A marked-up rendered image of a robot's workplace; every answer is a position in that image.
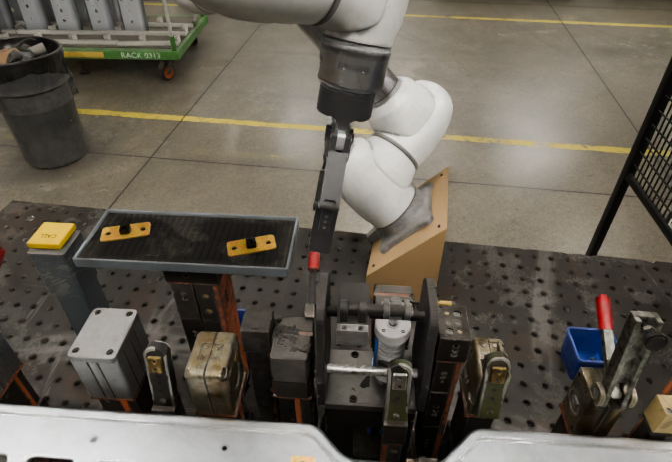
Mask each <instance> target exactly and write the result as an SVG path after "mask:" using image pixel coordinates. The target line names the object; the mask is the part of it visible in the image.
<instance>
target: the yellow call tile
mask: <svg viewBox="0 0 672 462"><path fill-rule="evenodd" d="M75 229H76V226H75V224H73V223H51V222H44V223H43V224H42V225H41V227H40V228H39V229H38V230H37V231H36V233H35V234H34V235H33V236H32V237H31V239H30V240H29V241H28V242H27V245H28V247H29V248H46V249H61V248H62V247H63V245H64V244H65V243H66V241H67V240H68V239H69V237H70V236H71V235H72V233H73V232H74V231H75Z"/></svg>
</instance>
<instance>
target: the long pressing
mask: <svg viewBox="0 0 672 462"><path fill-rule="evenodd" d="M93 437H97V440H96V441H94V442H92V441H91V439H92V438H93ZM224 446H226V447H227V449H226V450H222V448H223V447H224ZM0 455H2V456H7V461H6V462H28V461H29V460H30V459H32V458H43V459H57V460H70V461H73V462H290V459H291V457H292V456H294V455H296V456H311V457H314V458H315V459H316V462H386V461H371V460H357V459H352V458H350V457H347V456H346V455H344V454H343V453H342V452H341V451H340V450H339V449H338V448H337V447H336V446H335V445H334V443H333V442H332V441H331V440H330V439H329V438H328V437H327V435H326V434H325V433H324V432H323V431H322V430H321V429H319V428H318V427H316V426H314V425H311V424H305V423H290V422H275V421H260V420H245V419H229V418H214V417H199V416H184V415H169V414H154V413H138V412H123V411H108V410H93V409H78V408H63V407H47V406H32V405H17V404H2V403H0ZM440 462H672V441H669V440H653V439H638V438H623V437H607V436H592V435H577V434H561V433H546V432H531V431H515V430H500V429H476V430H473V431H471V432H470V433H468V434H467V435H466V436H465V437H464V438H463V439H462V440H461V441H460V443H459V444H458V445H457V446H456V447H455V448H454V449H453V450H452V451H451V452H450V453H449V454H448V455H447V456H446V458H444V459H443V460H442V461H440Z"/></svg>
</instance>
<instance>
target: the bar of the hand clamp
mask: <svg viewBox="0 0 672 462"><path fill-rule="evenodd" d="M663 324H664V322H663V321H662V320H661V318H660V316H659V315H658V314H657V313H656V312H646V311H640V310H639V311H638V309H632V310H631V311H630V312H629V315H628V317H627V319H626V322H625V324H624V327H623V329H622V332H621V334H620V337H619V339H618V342H617V344H616V347H615V349H614V352H613V354H612V357H611V359H610V362H609V364H608V367H607V369H606V372H605V374H604V377H603V379H602V381H601V383H602V385H603V387H604V389H605V393H606V399H605V402H604V403H603V405H602V406H601V407H606V406H607V404H608V402H609V399H610V397H611V394H612V392H613V390H614V387H615V385H616V383H620V391H621V392H622V397H621V399H619V400H618V399H616V401H617V403H618V405H619V407H620V408H625V407H626V405H627V403H628V401H629V399H630V396H631V394H632V392H633V390H634V388H635V385H636V383H637V381H638V379H639V377H640V374H641V372H642V370H643V368H644V366H645V363H646V361H647V359H648V357H649V355H650V353H651V351H658V350H661V349H663V348H664V347H665V346H666V345H667V344H668V338H667V337H666V336H665V334H664V333H662V332H660V331H661V328H662V326H663Z"/></svg>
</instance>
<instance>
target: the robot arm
mask: <svg viewBox="0 0 672 462"><path fill-rule="evenodd" d="M174 1H175V2H176V3H177V4H178V5H179V6H180V7H181V8H183V9H184V10H186V11H188V12H191V13H195V14H200V15H211V14H217V13H218V14H220V15H222V16H225V17H228V18H232V19H236V20H241V21H246V22H253V23H262V24H274V23H276V24H286V25H292V24H297V25H298V27H299V28H300V29H301V30H302V31H303V32H304V33H305V34H306V36H307V37H308V38H309V39H310V40H311V41H312V42H313V43H314V45H315V46H316V47H317V48H318V49H319V50H320V56H319V58H320V62H319V63H320V69H319V71H318V74H317V76H318V78H319V79H321V80H323V81H324V82H321V83H320V88H319V94H318V99H317V105H316V107H317V110H318V111H319V112H320V113H322V114H324V115H326V116H331V117H332V120H331V124H326V127H325V137H324V141H325V143H324V146H325V148H324V154H323V164H322V169H320V173H319V179H318V184H317V190H316V195H315V200H314V202H313V211H315V214H314V220H313V225H312V230H311V235H310V241H309V246H308V251H313V252H319V253H325V254H329V253H330V249H331V244H332V240H333V235H334V230H335V225H336V221H337V216H338V211H339V209H340V205H339V204H340V198H341V197H342V199H343V200H344V201H345V202H346V203H347V204H348V205H349V206H350V207H351V208H352V209H353V210H354V211H355V212H357V213H358V214H359V215H360V216H361V217H363V218H364V219H365V220H367V221H368V222H369V223H371V224H372V225H373V226H374V227H373V228H372V229H371V230H370V231H369V232H368V234H367V238H368V240H369V241H370V242H373V241H376V240H378V239H380V238H381V243H380V246H379V252H380V253H382V254H386V253H387V252H388V251H389V250H390V249H391V248H393V247H394V246H396V245H397V244H399V243H400V242H402V241H403V240H405V239H406V238H408V237H409V236H411V235H412V234H414V233H415V232H417V231H418V230H420V229H422V228H424V227H426V226H428V225H430V224H431V223H432V222H433V220H434V217H433V215H432V190H433V187H434V186H433V184H431V183H430V182H427V183H426V184H424V185H423V186H422V187H420V188H419V189H417V188H416V187H415V186H413V185H412V184H411V182H412V180H413V177H414V174H415V171H416V170H417V169H418V168H419V167H420V166H421V165H422V164H423V163H424V161H425V160H426V159H427V158H428V157H429V155H430V154H431V153H432V152H433V150H434V149H435V148H436V146H437V145H438V143H439V142H440V140H441V139H442V137H443V136H444V134H445V132H446V130H447V128H448V126H449V123H450V121H451V117H452V112H453V104H452V100H451V97H450V95H449V94H448V93H447V91H446V90H445V89H444V88H443V87H441V86H440V85H438V84H436V83H434V82H431V81H427V80H419V81H416V82H415V81H413V80H412V79H411V78H409V77H402V76H395V75H394V73H393V72H392V71H391V70H390V69H389V67H388V62H389V58H390V57H391V48H392V46H393V42H394V40H395V37H396V35H397V33H398V31H399V29H400V27H401V26H402V23H403V20H404V17H405V14H406V11H407V7H408V3H409V0H174ZM368 120H369V121H370V124H371V126H372V129H373V130H374V133H373V134H372V135H371V137H369V138H368V139H364V138H362V137H358V138H354V129H352V128H350V126H351V123H352V122H354V121H357V122H365V121H368Z"/></svg>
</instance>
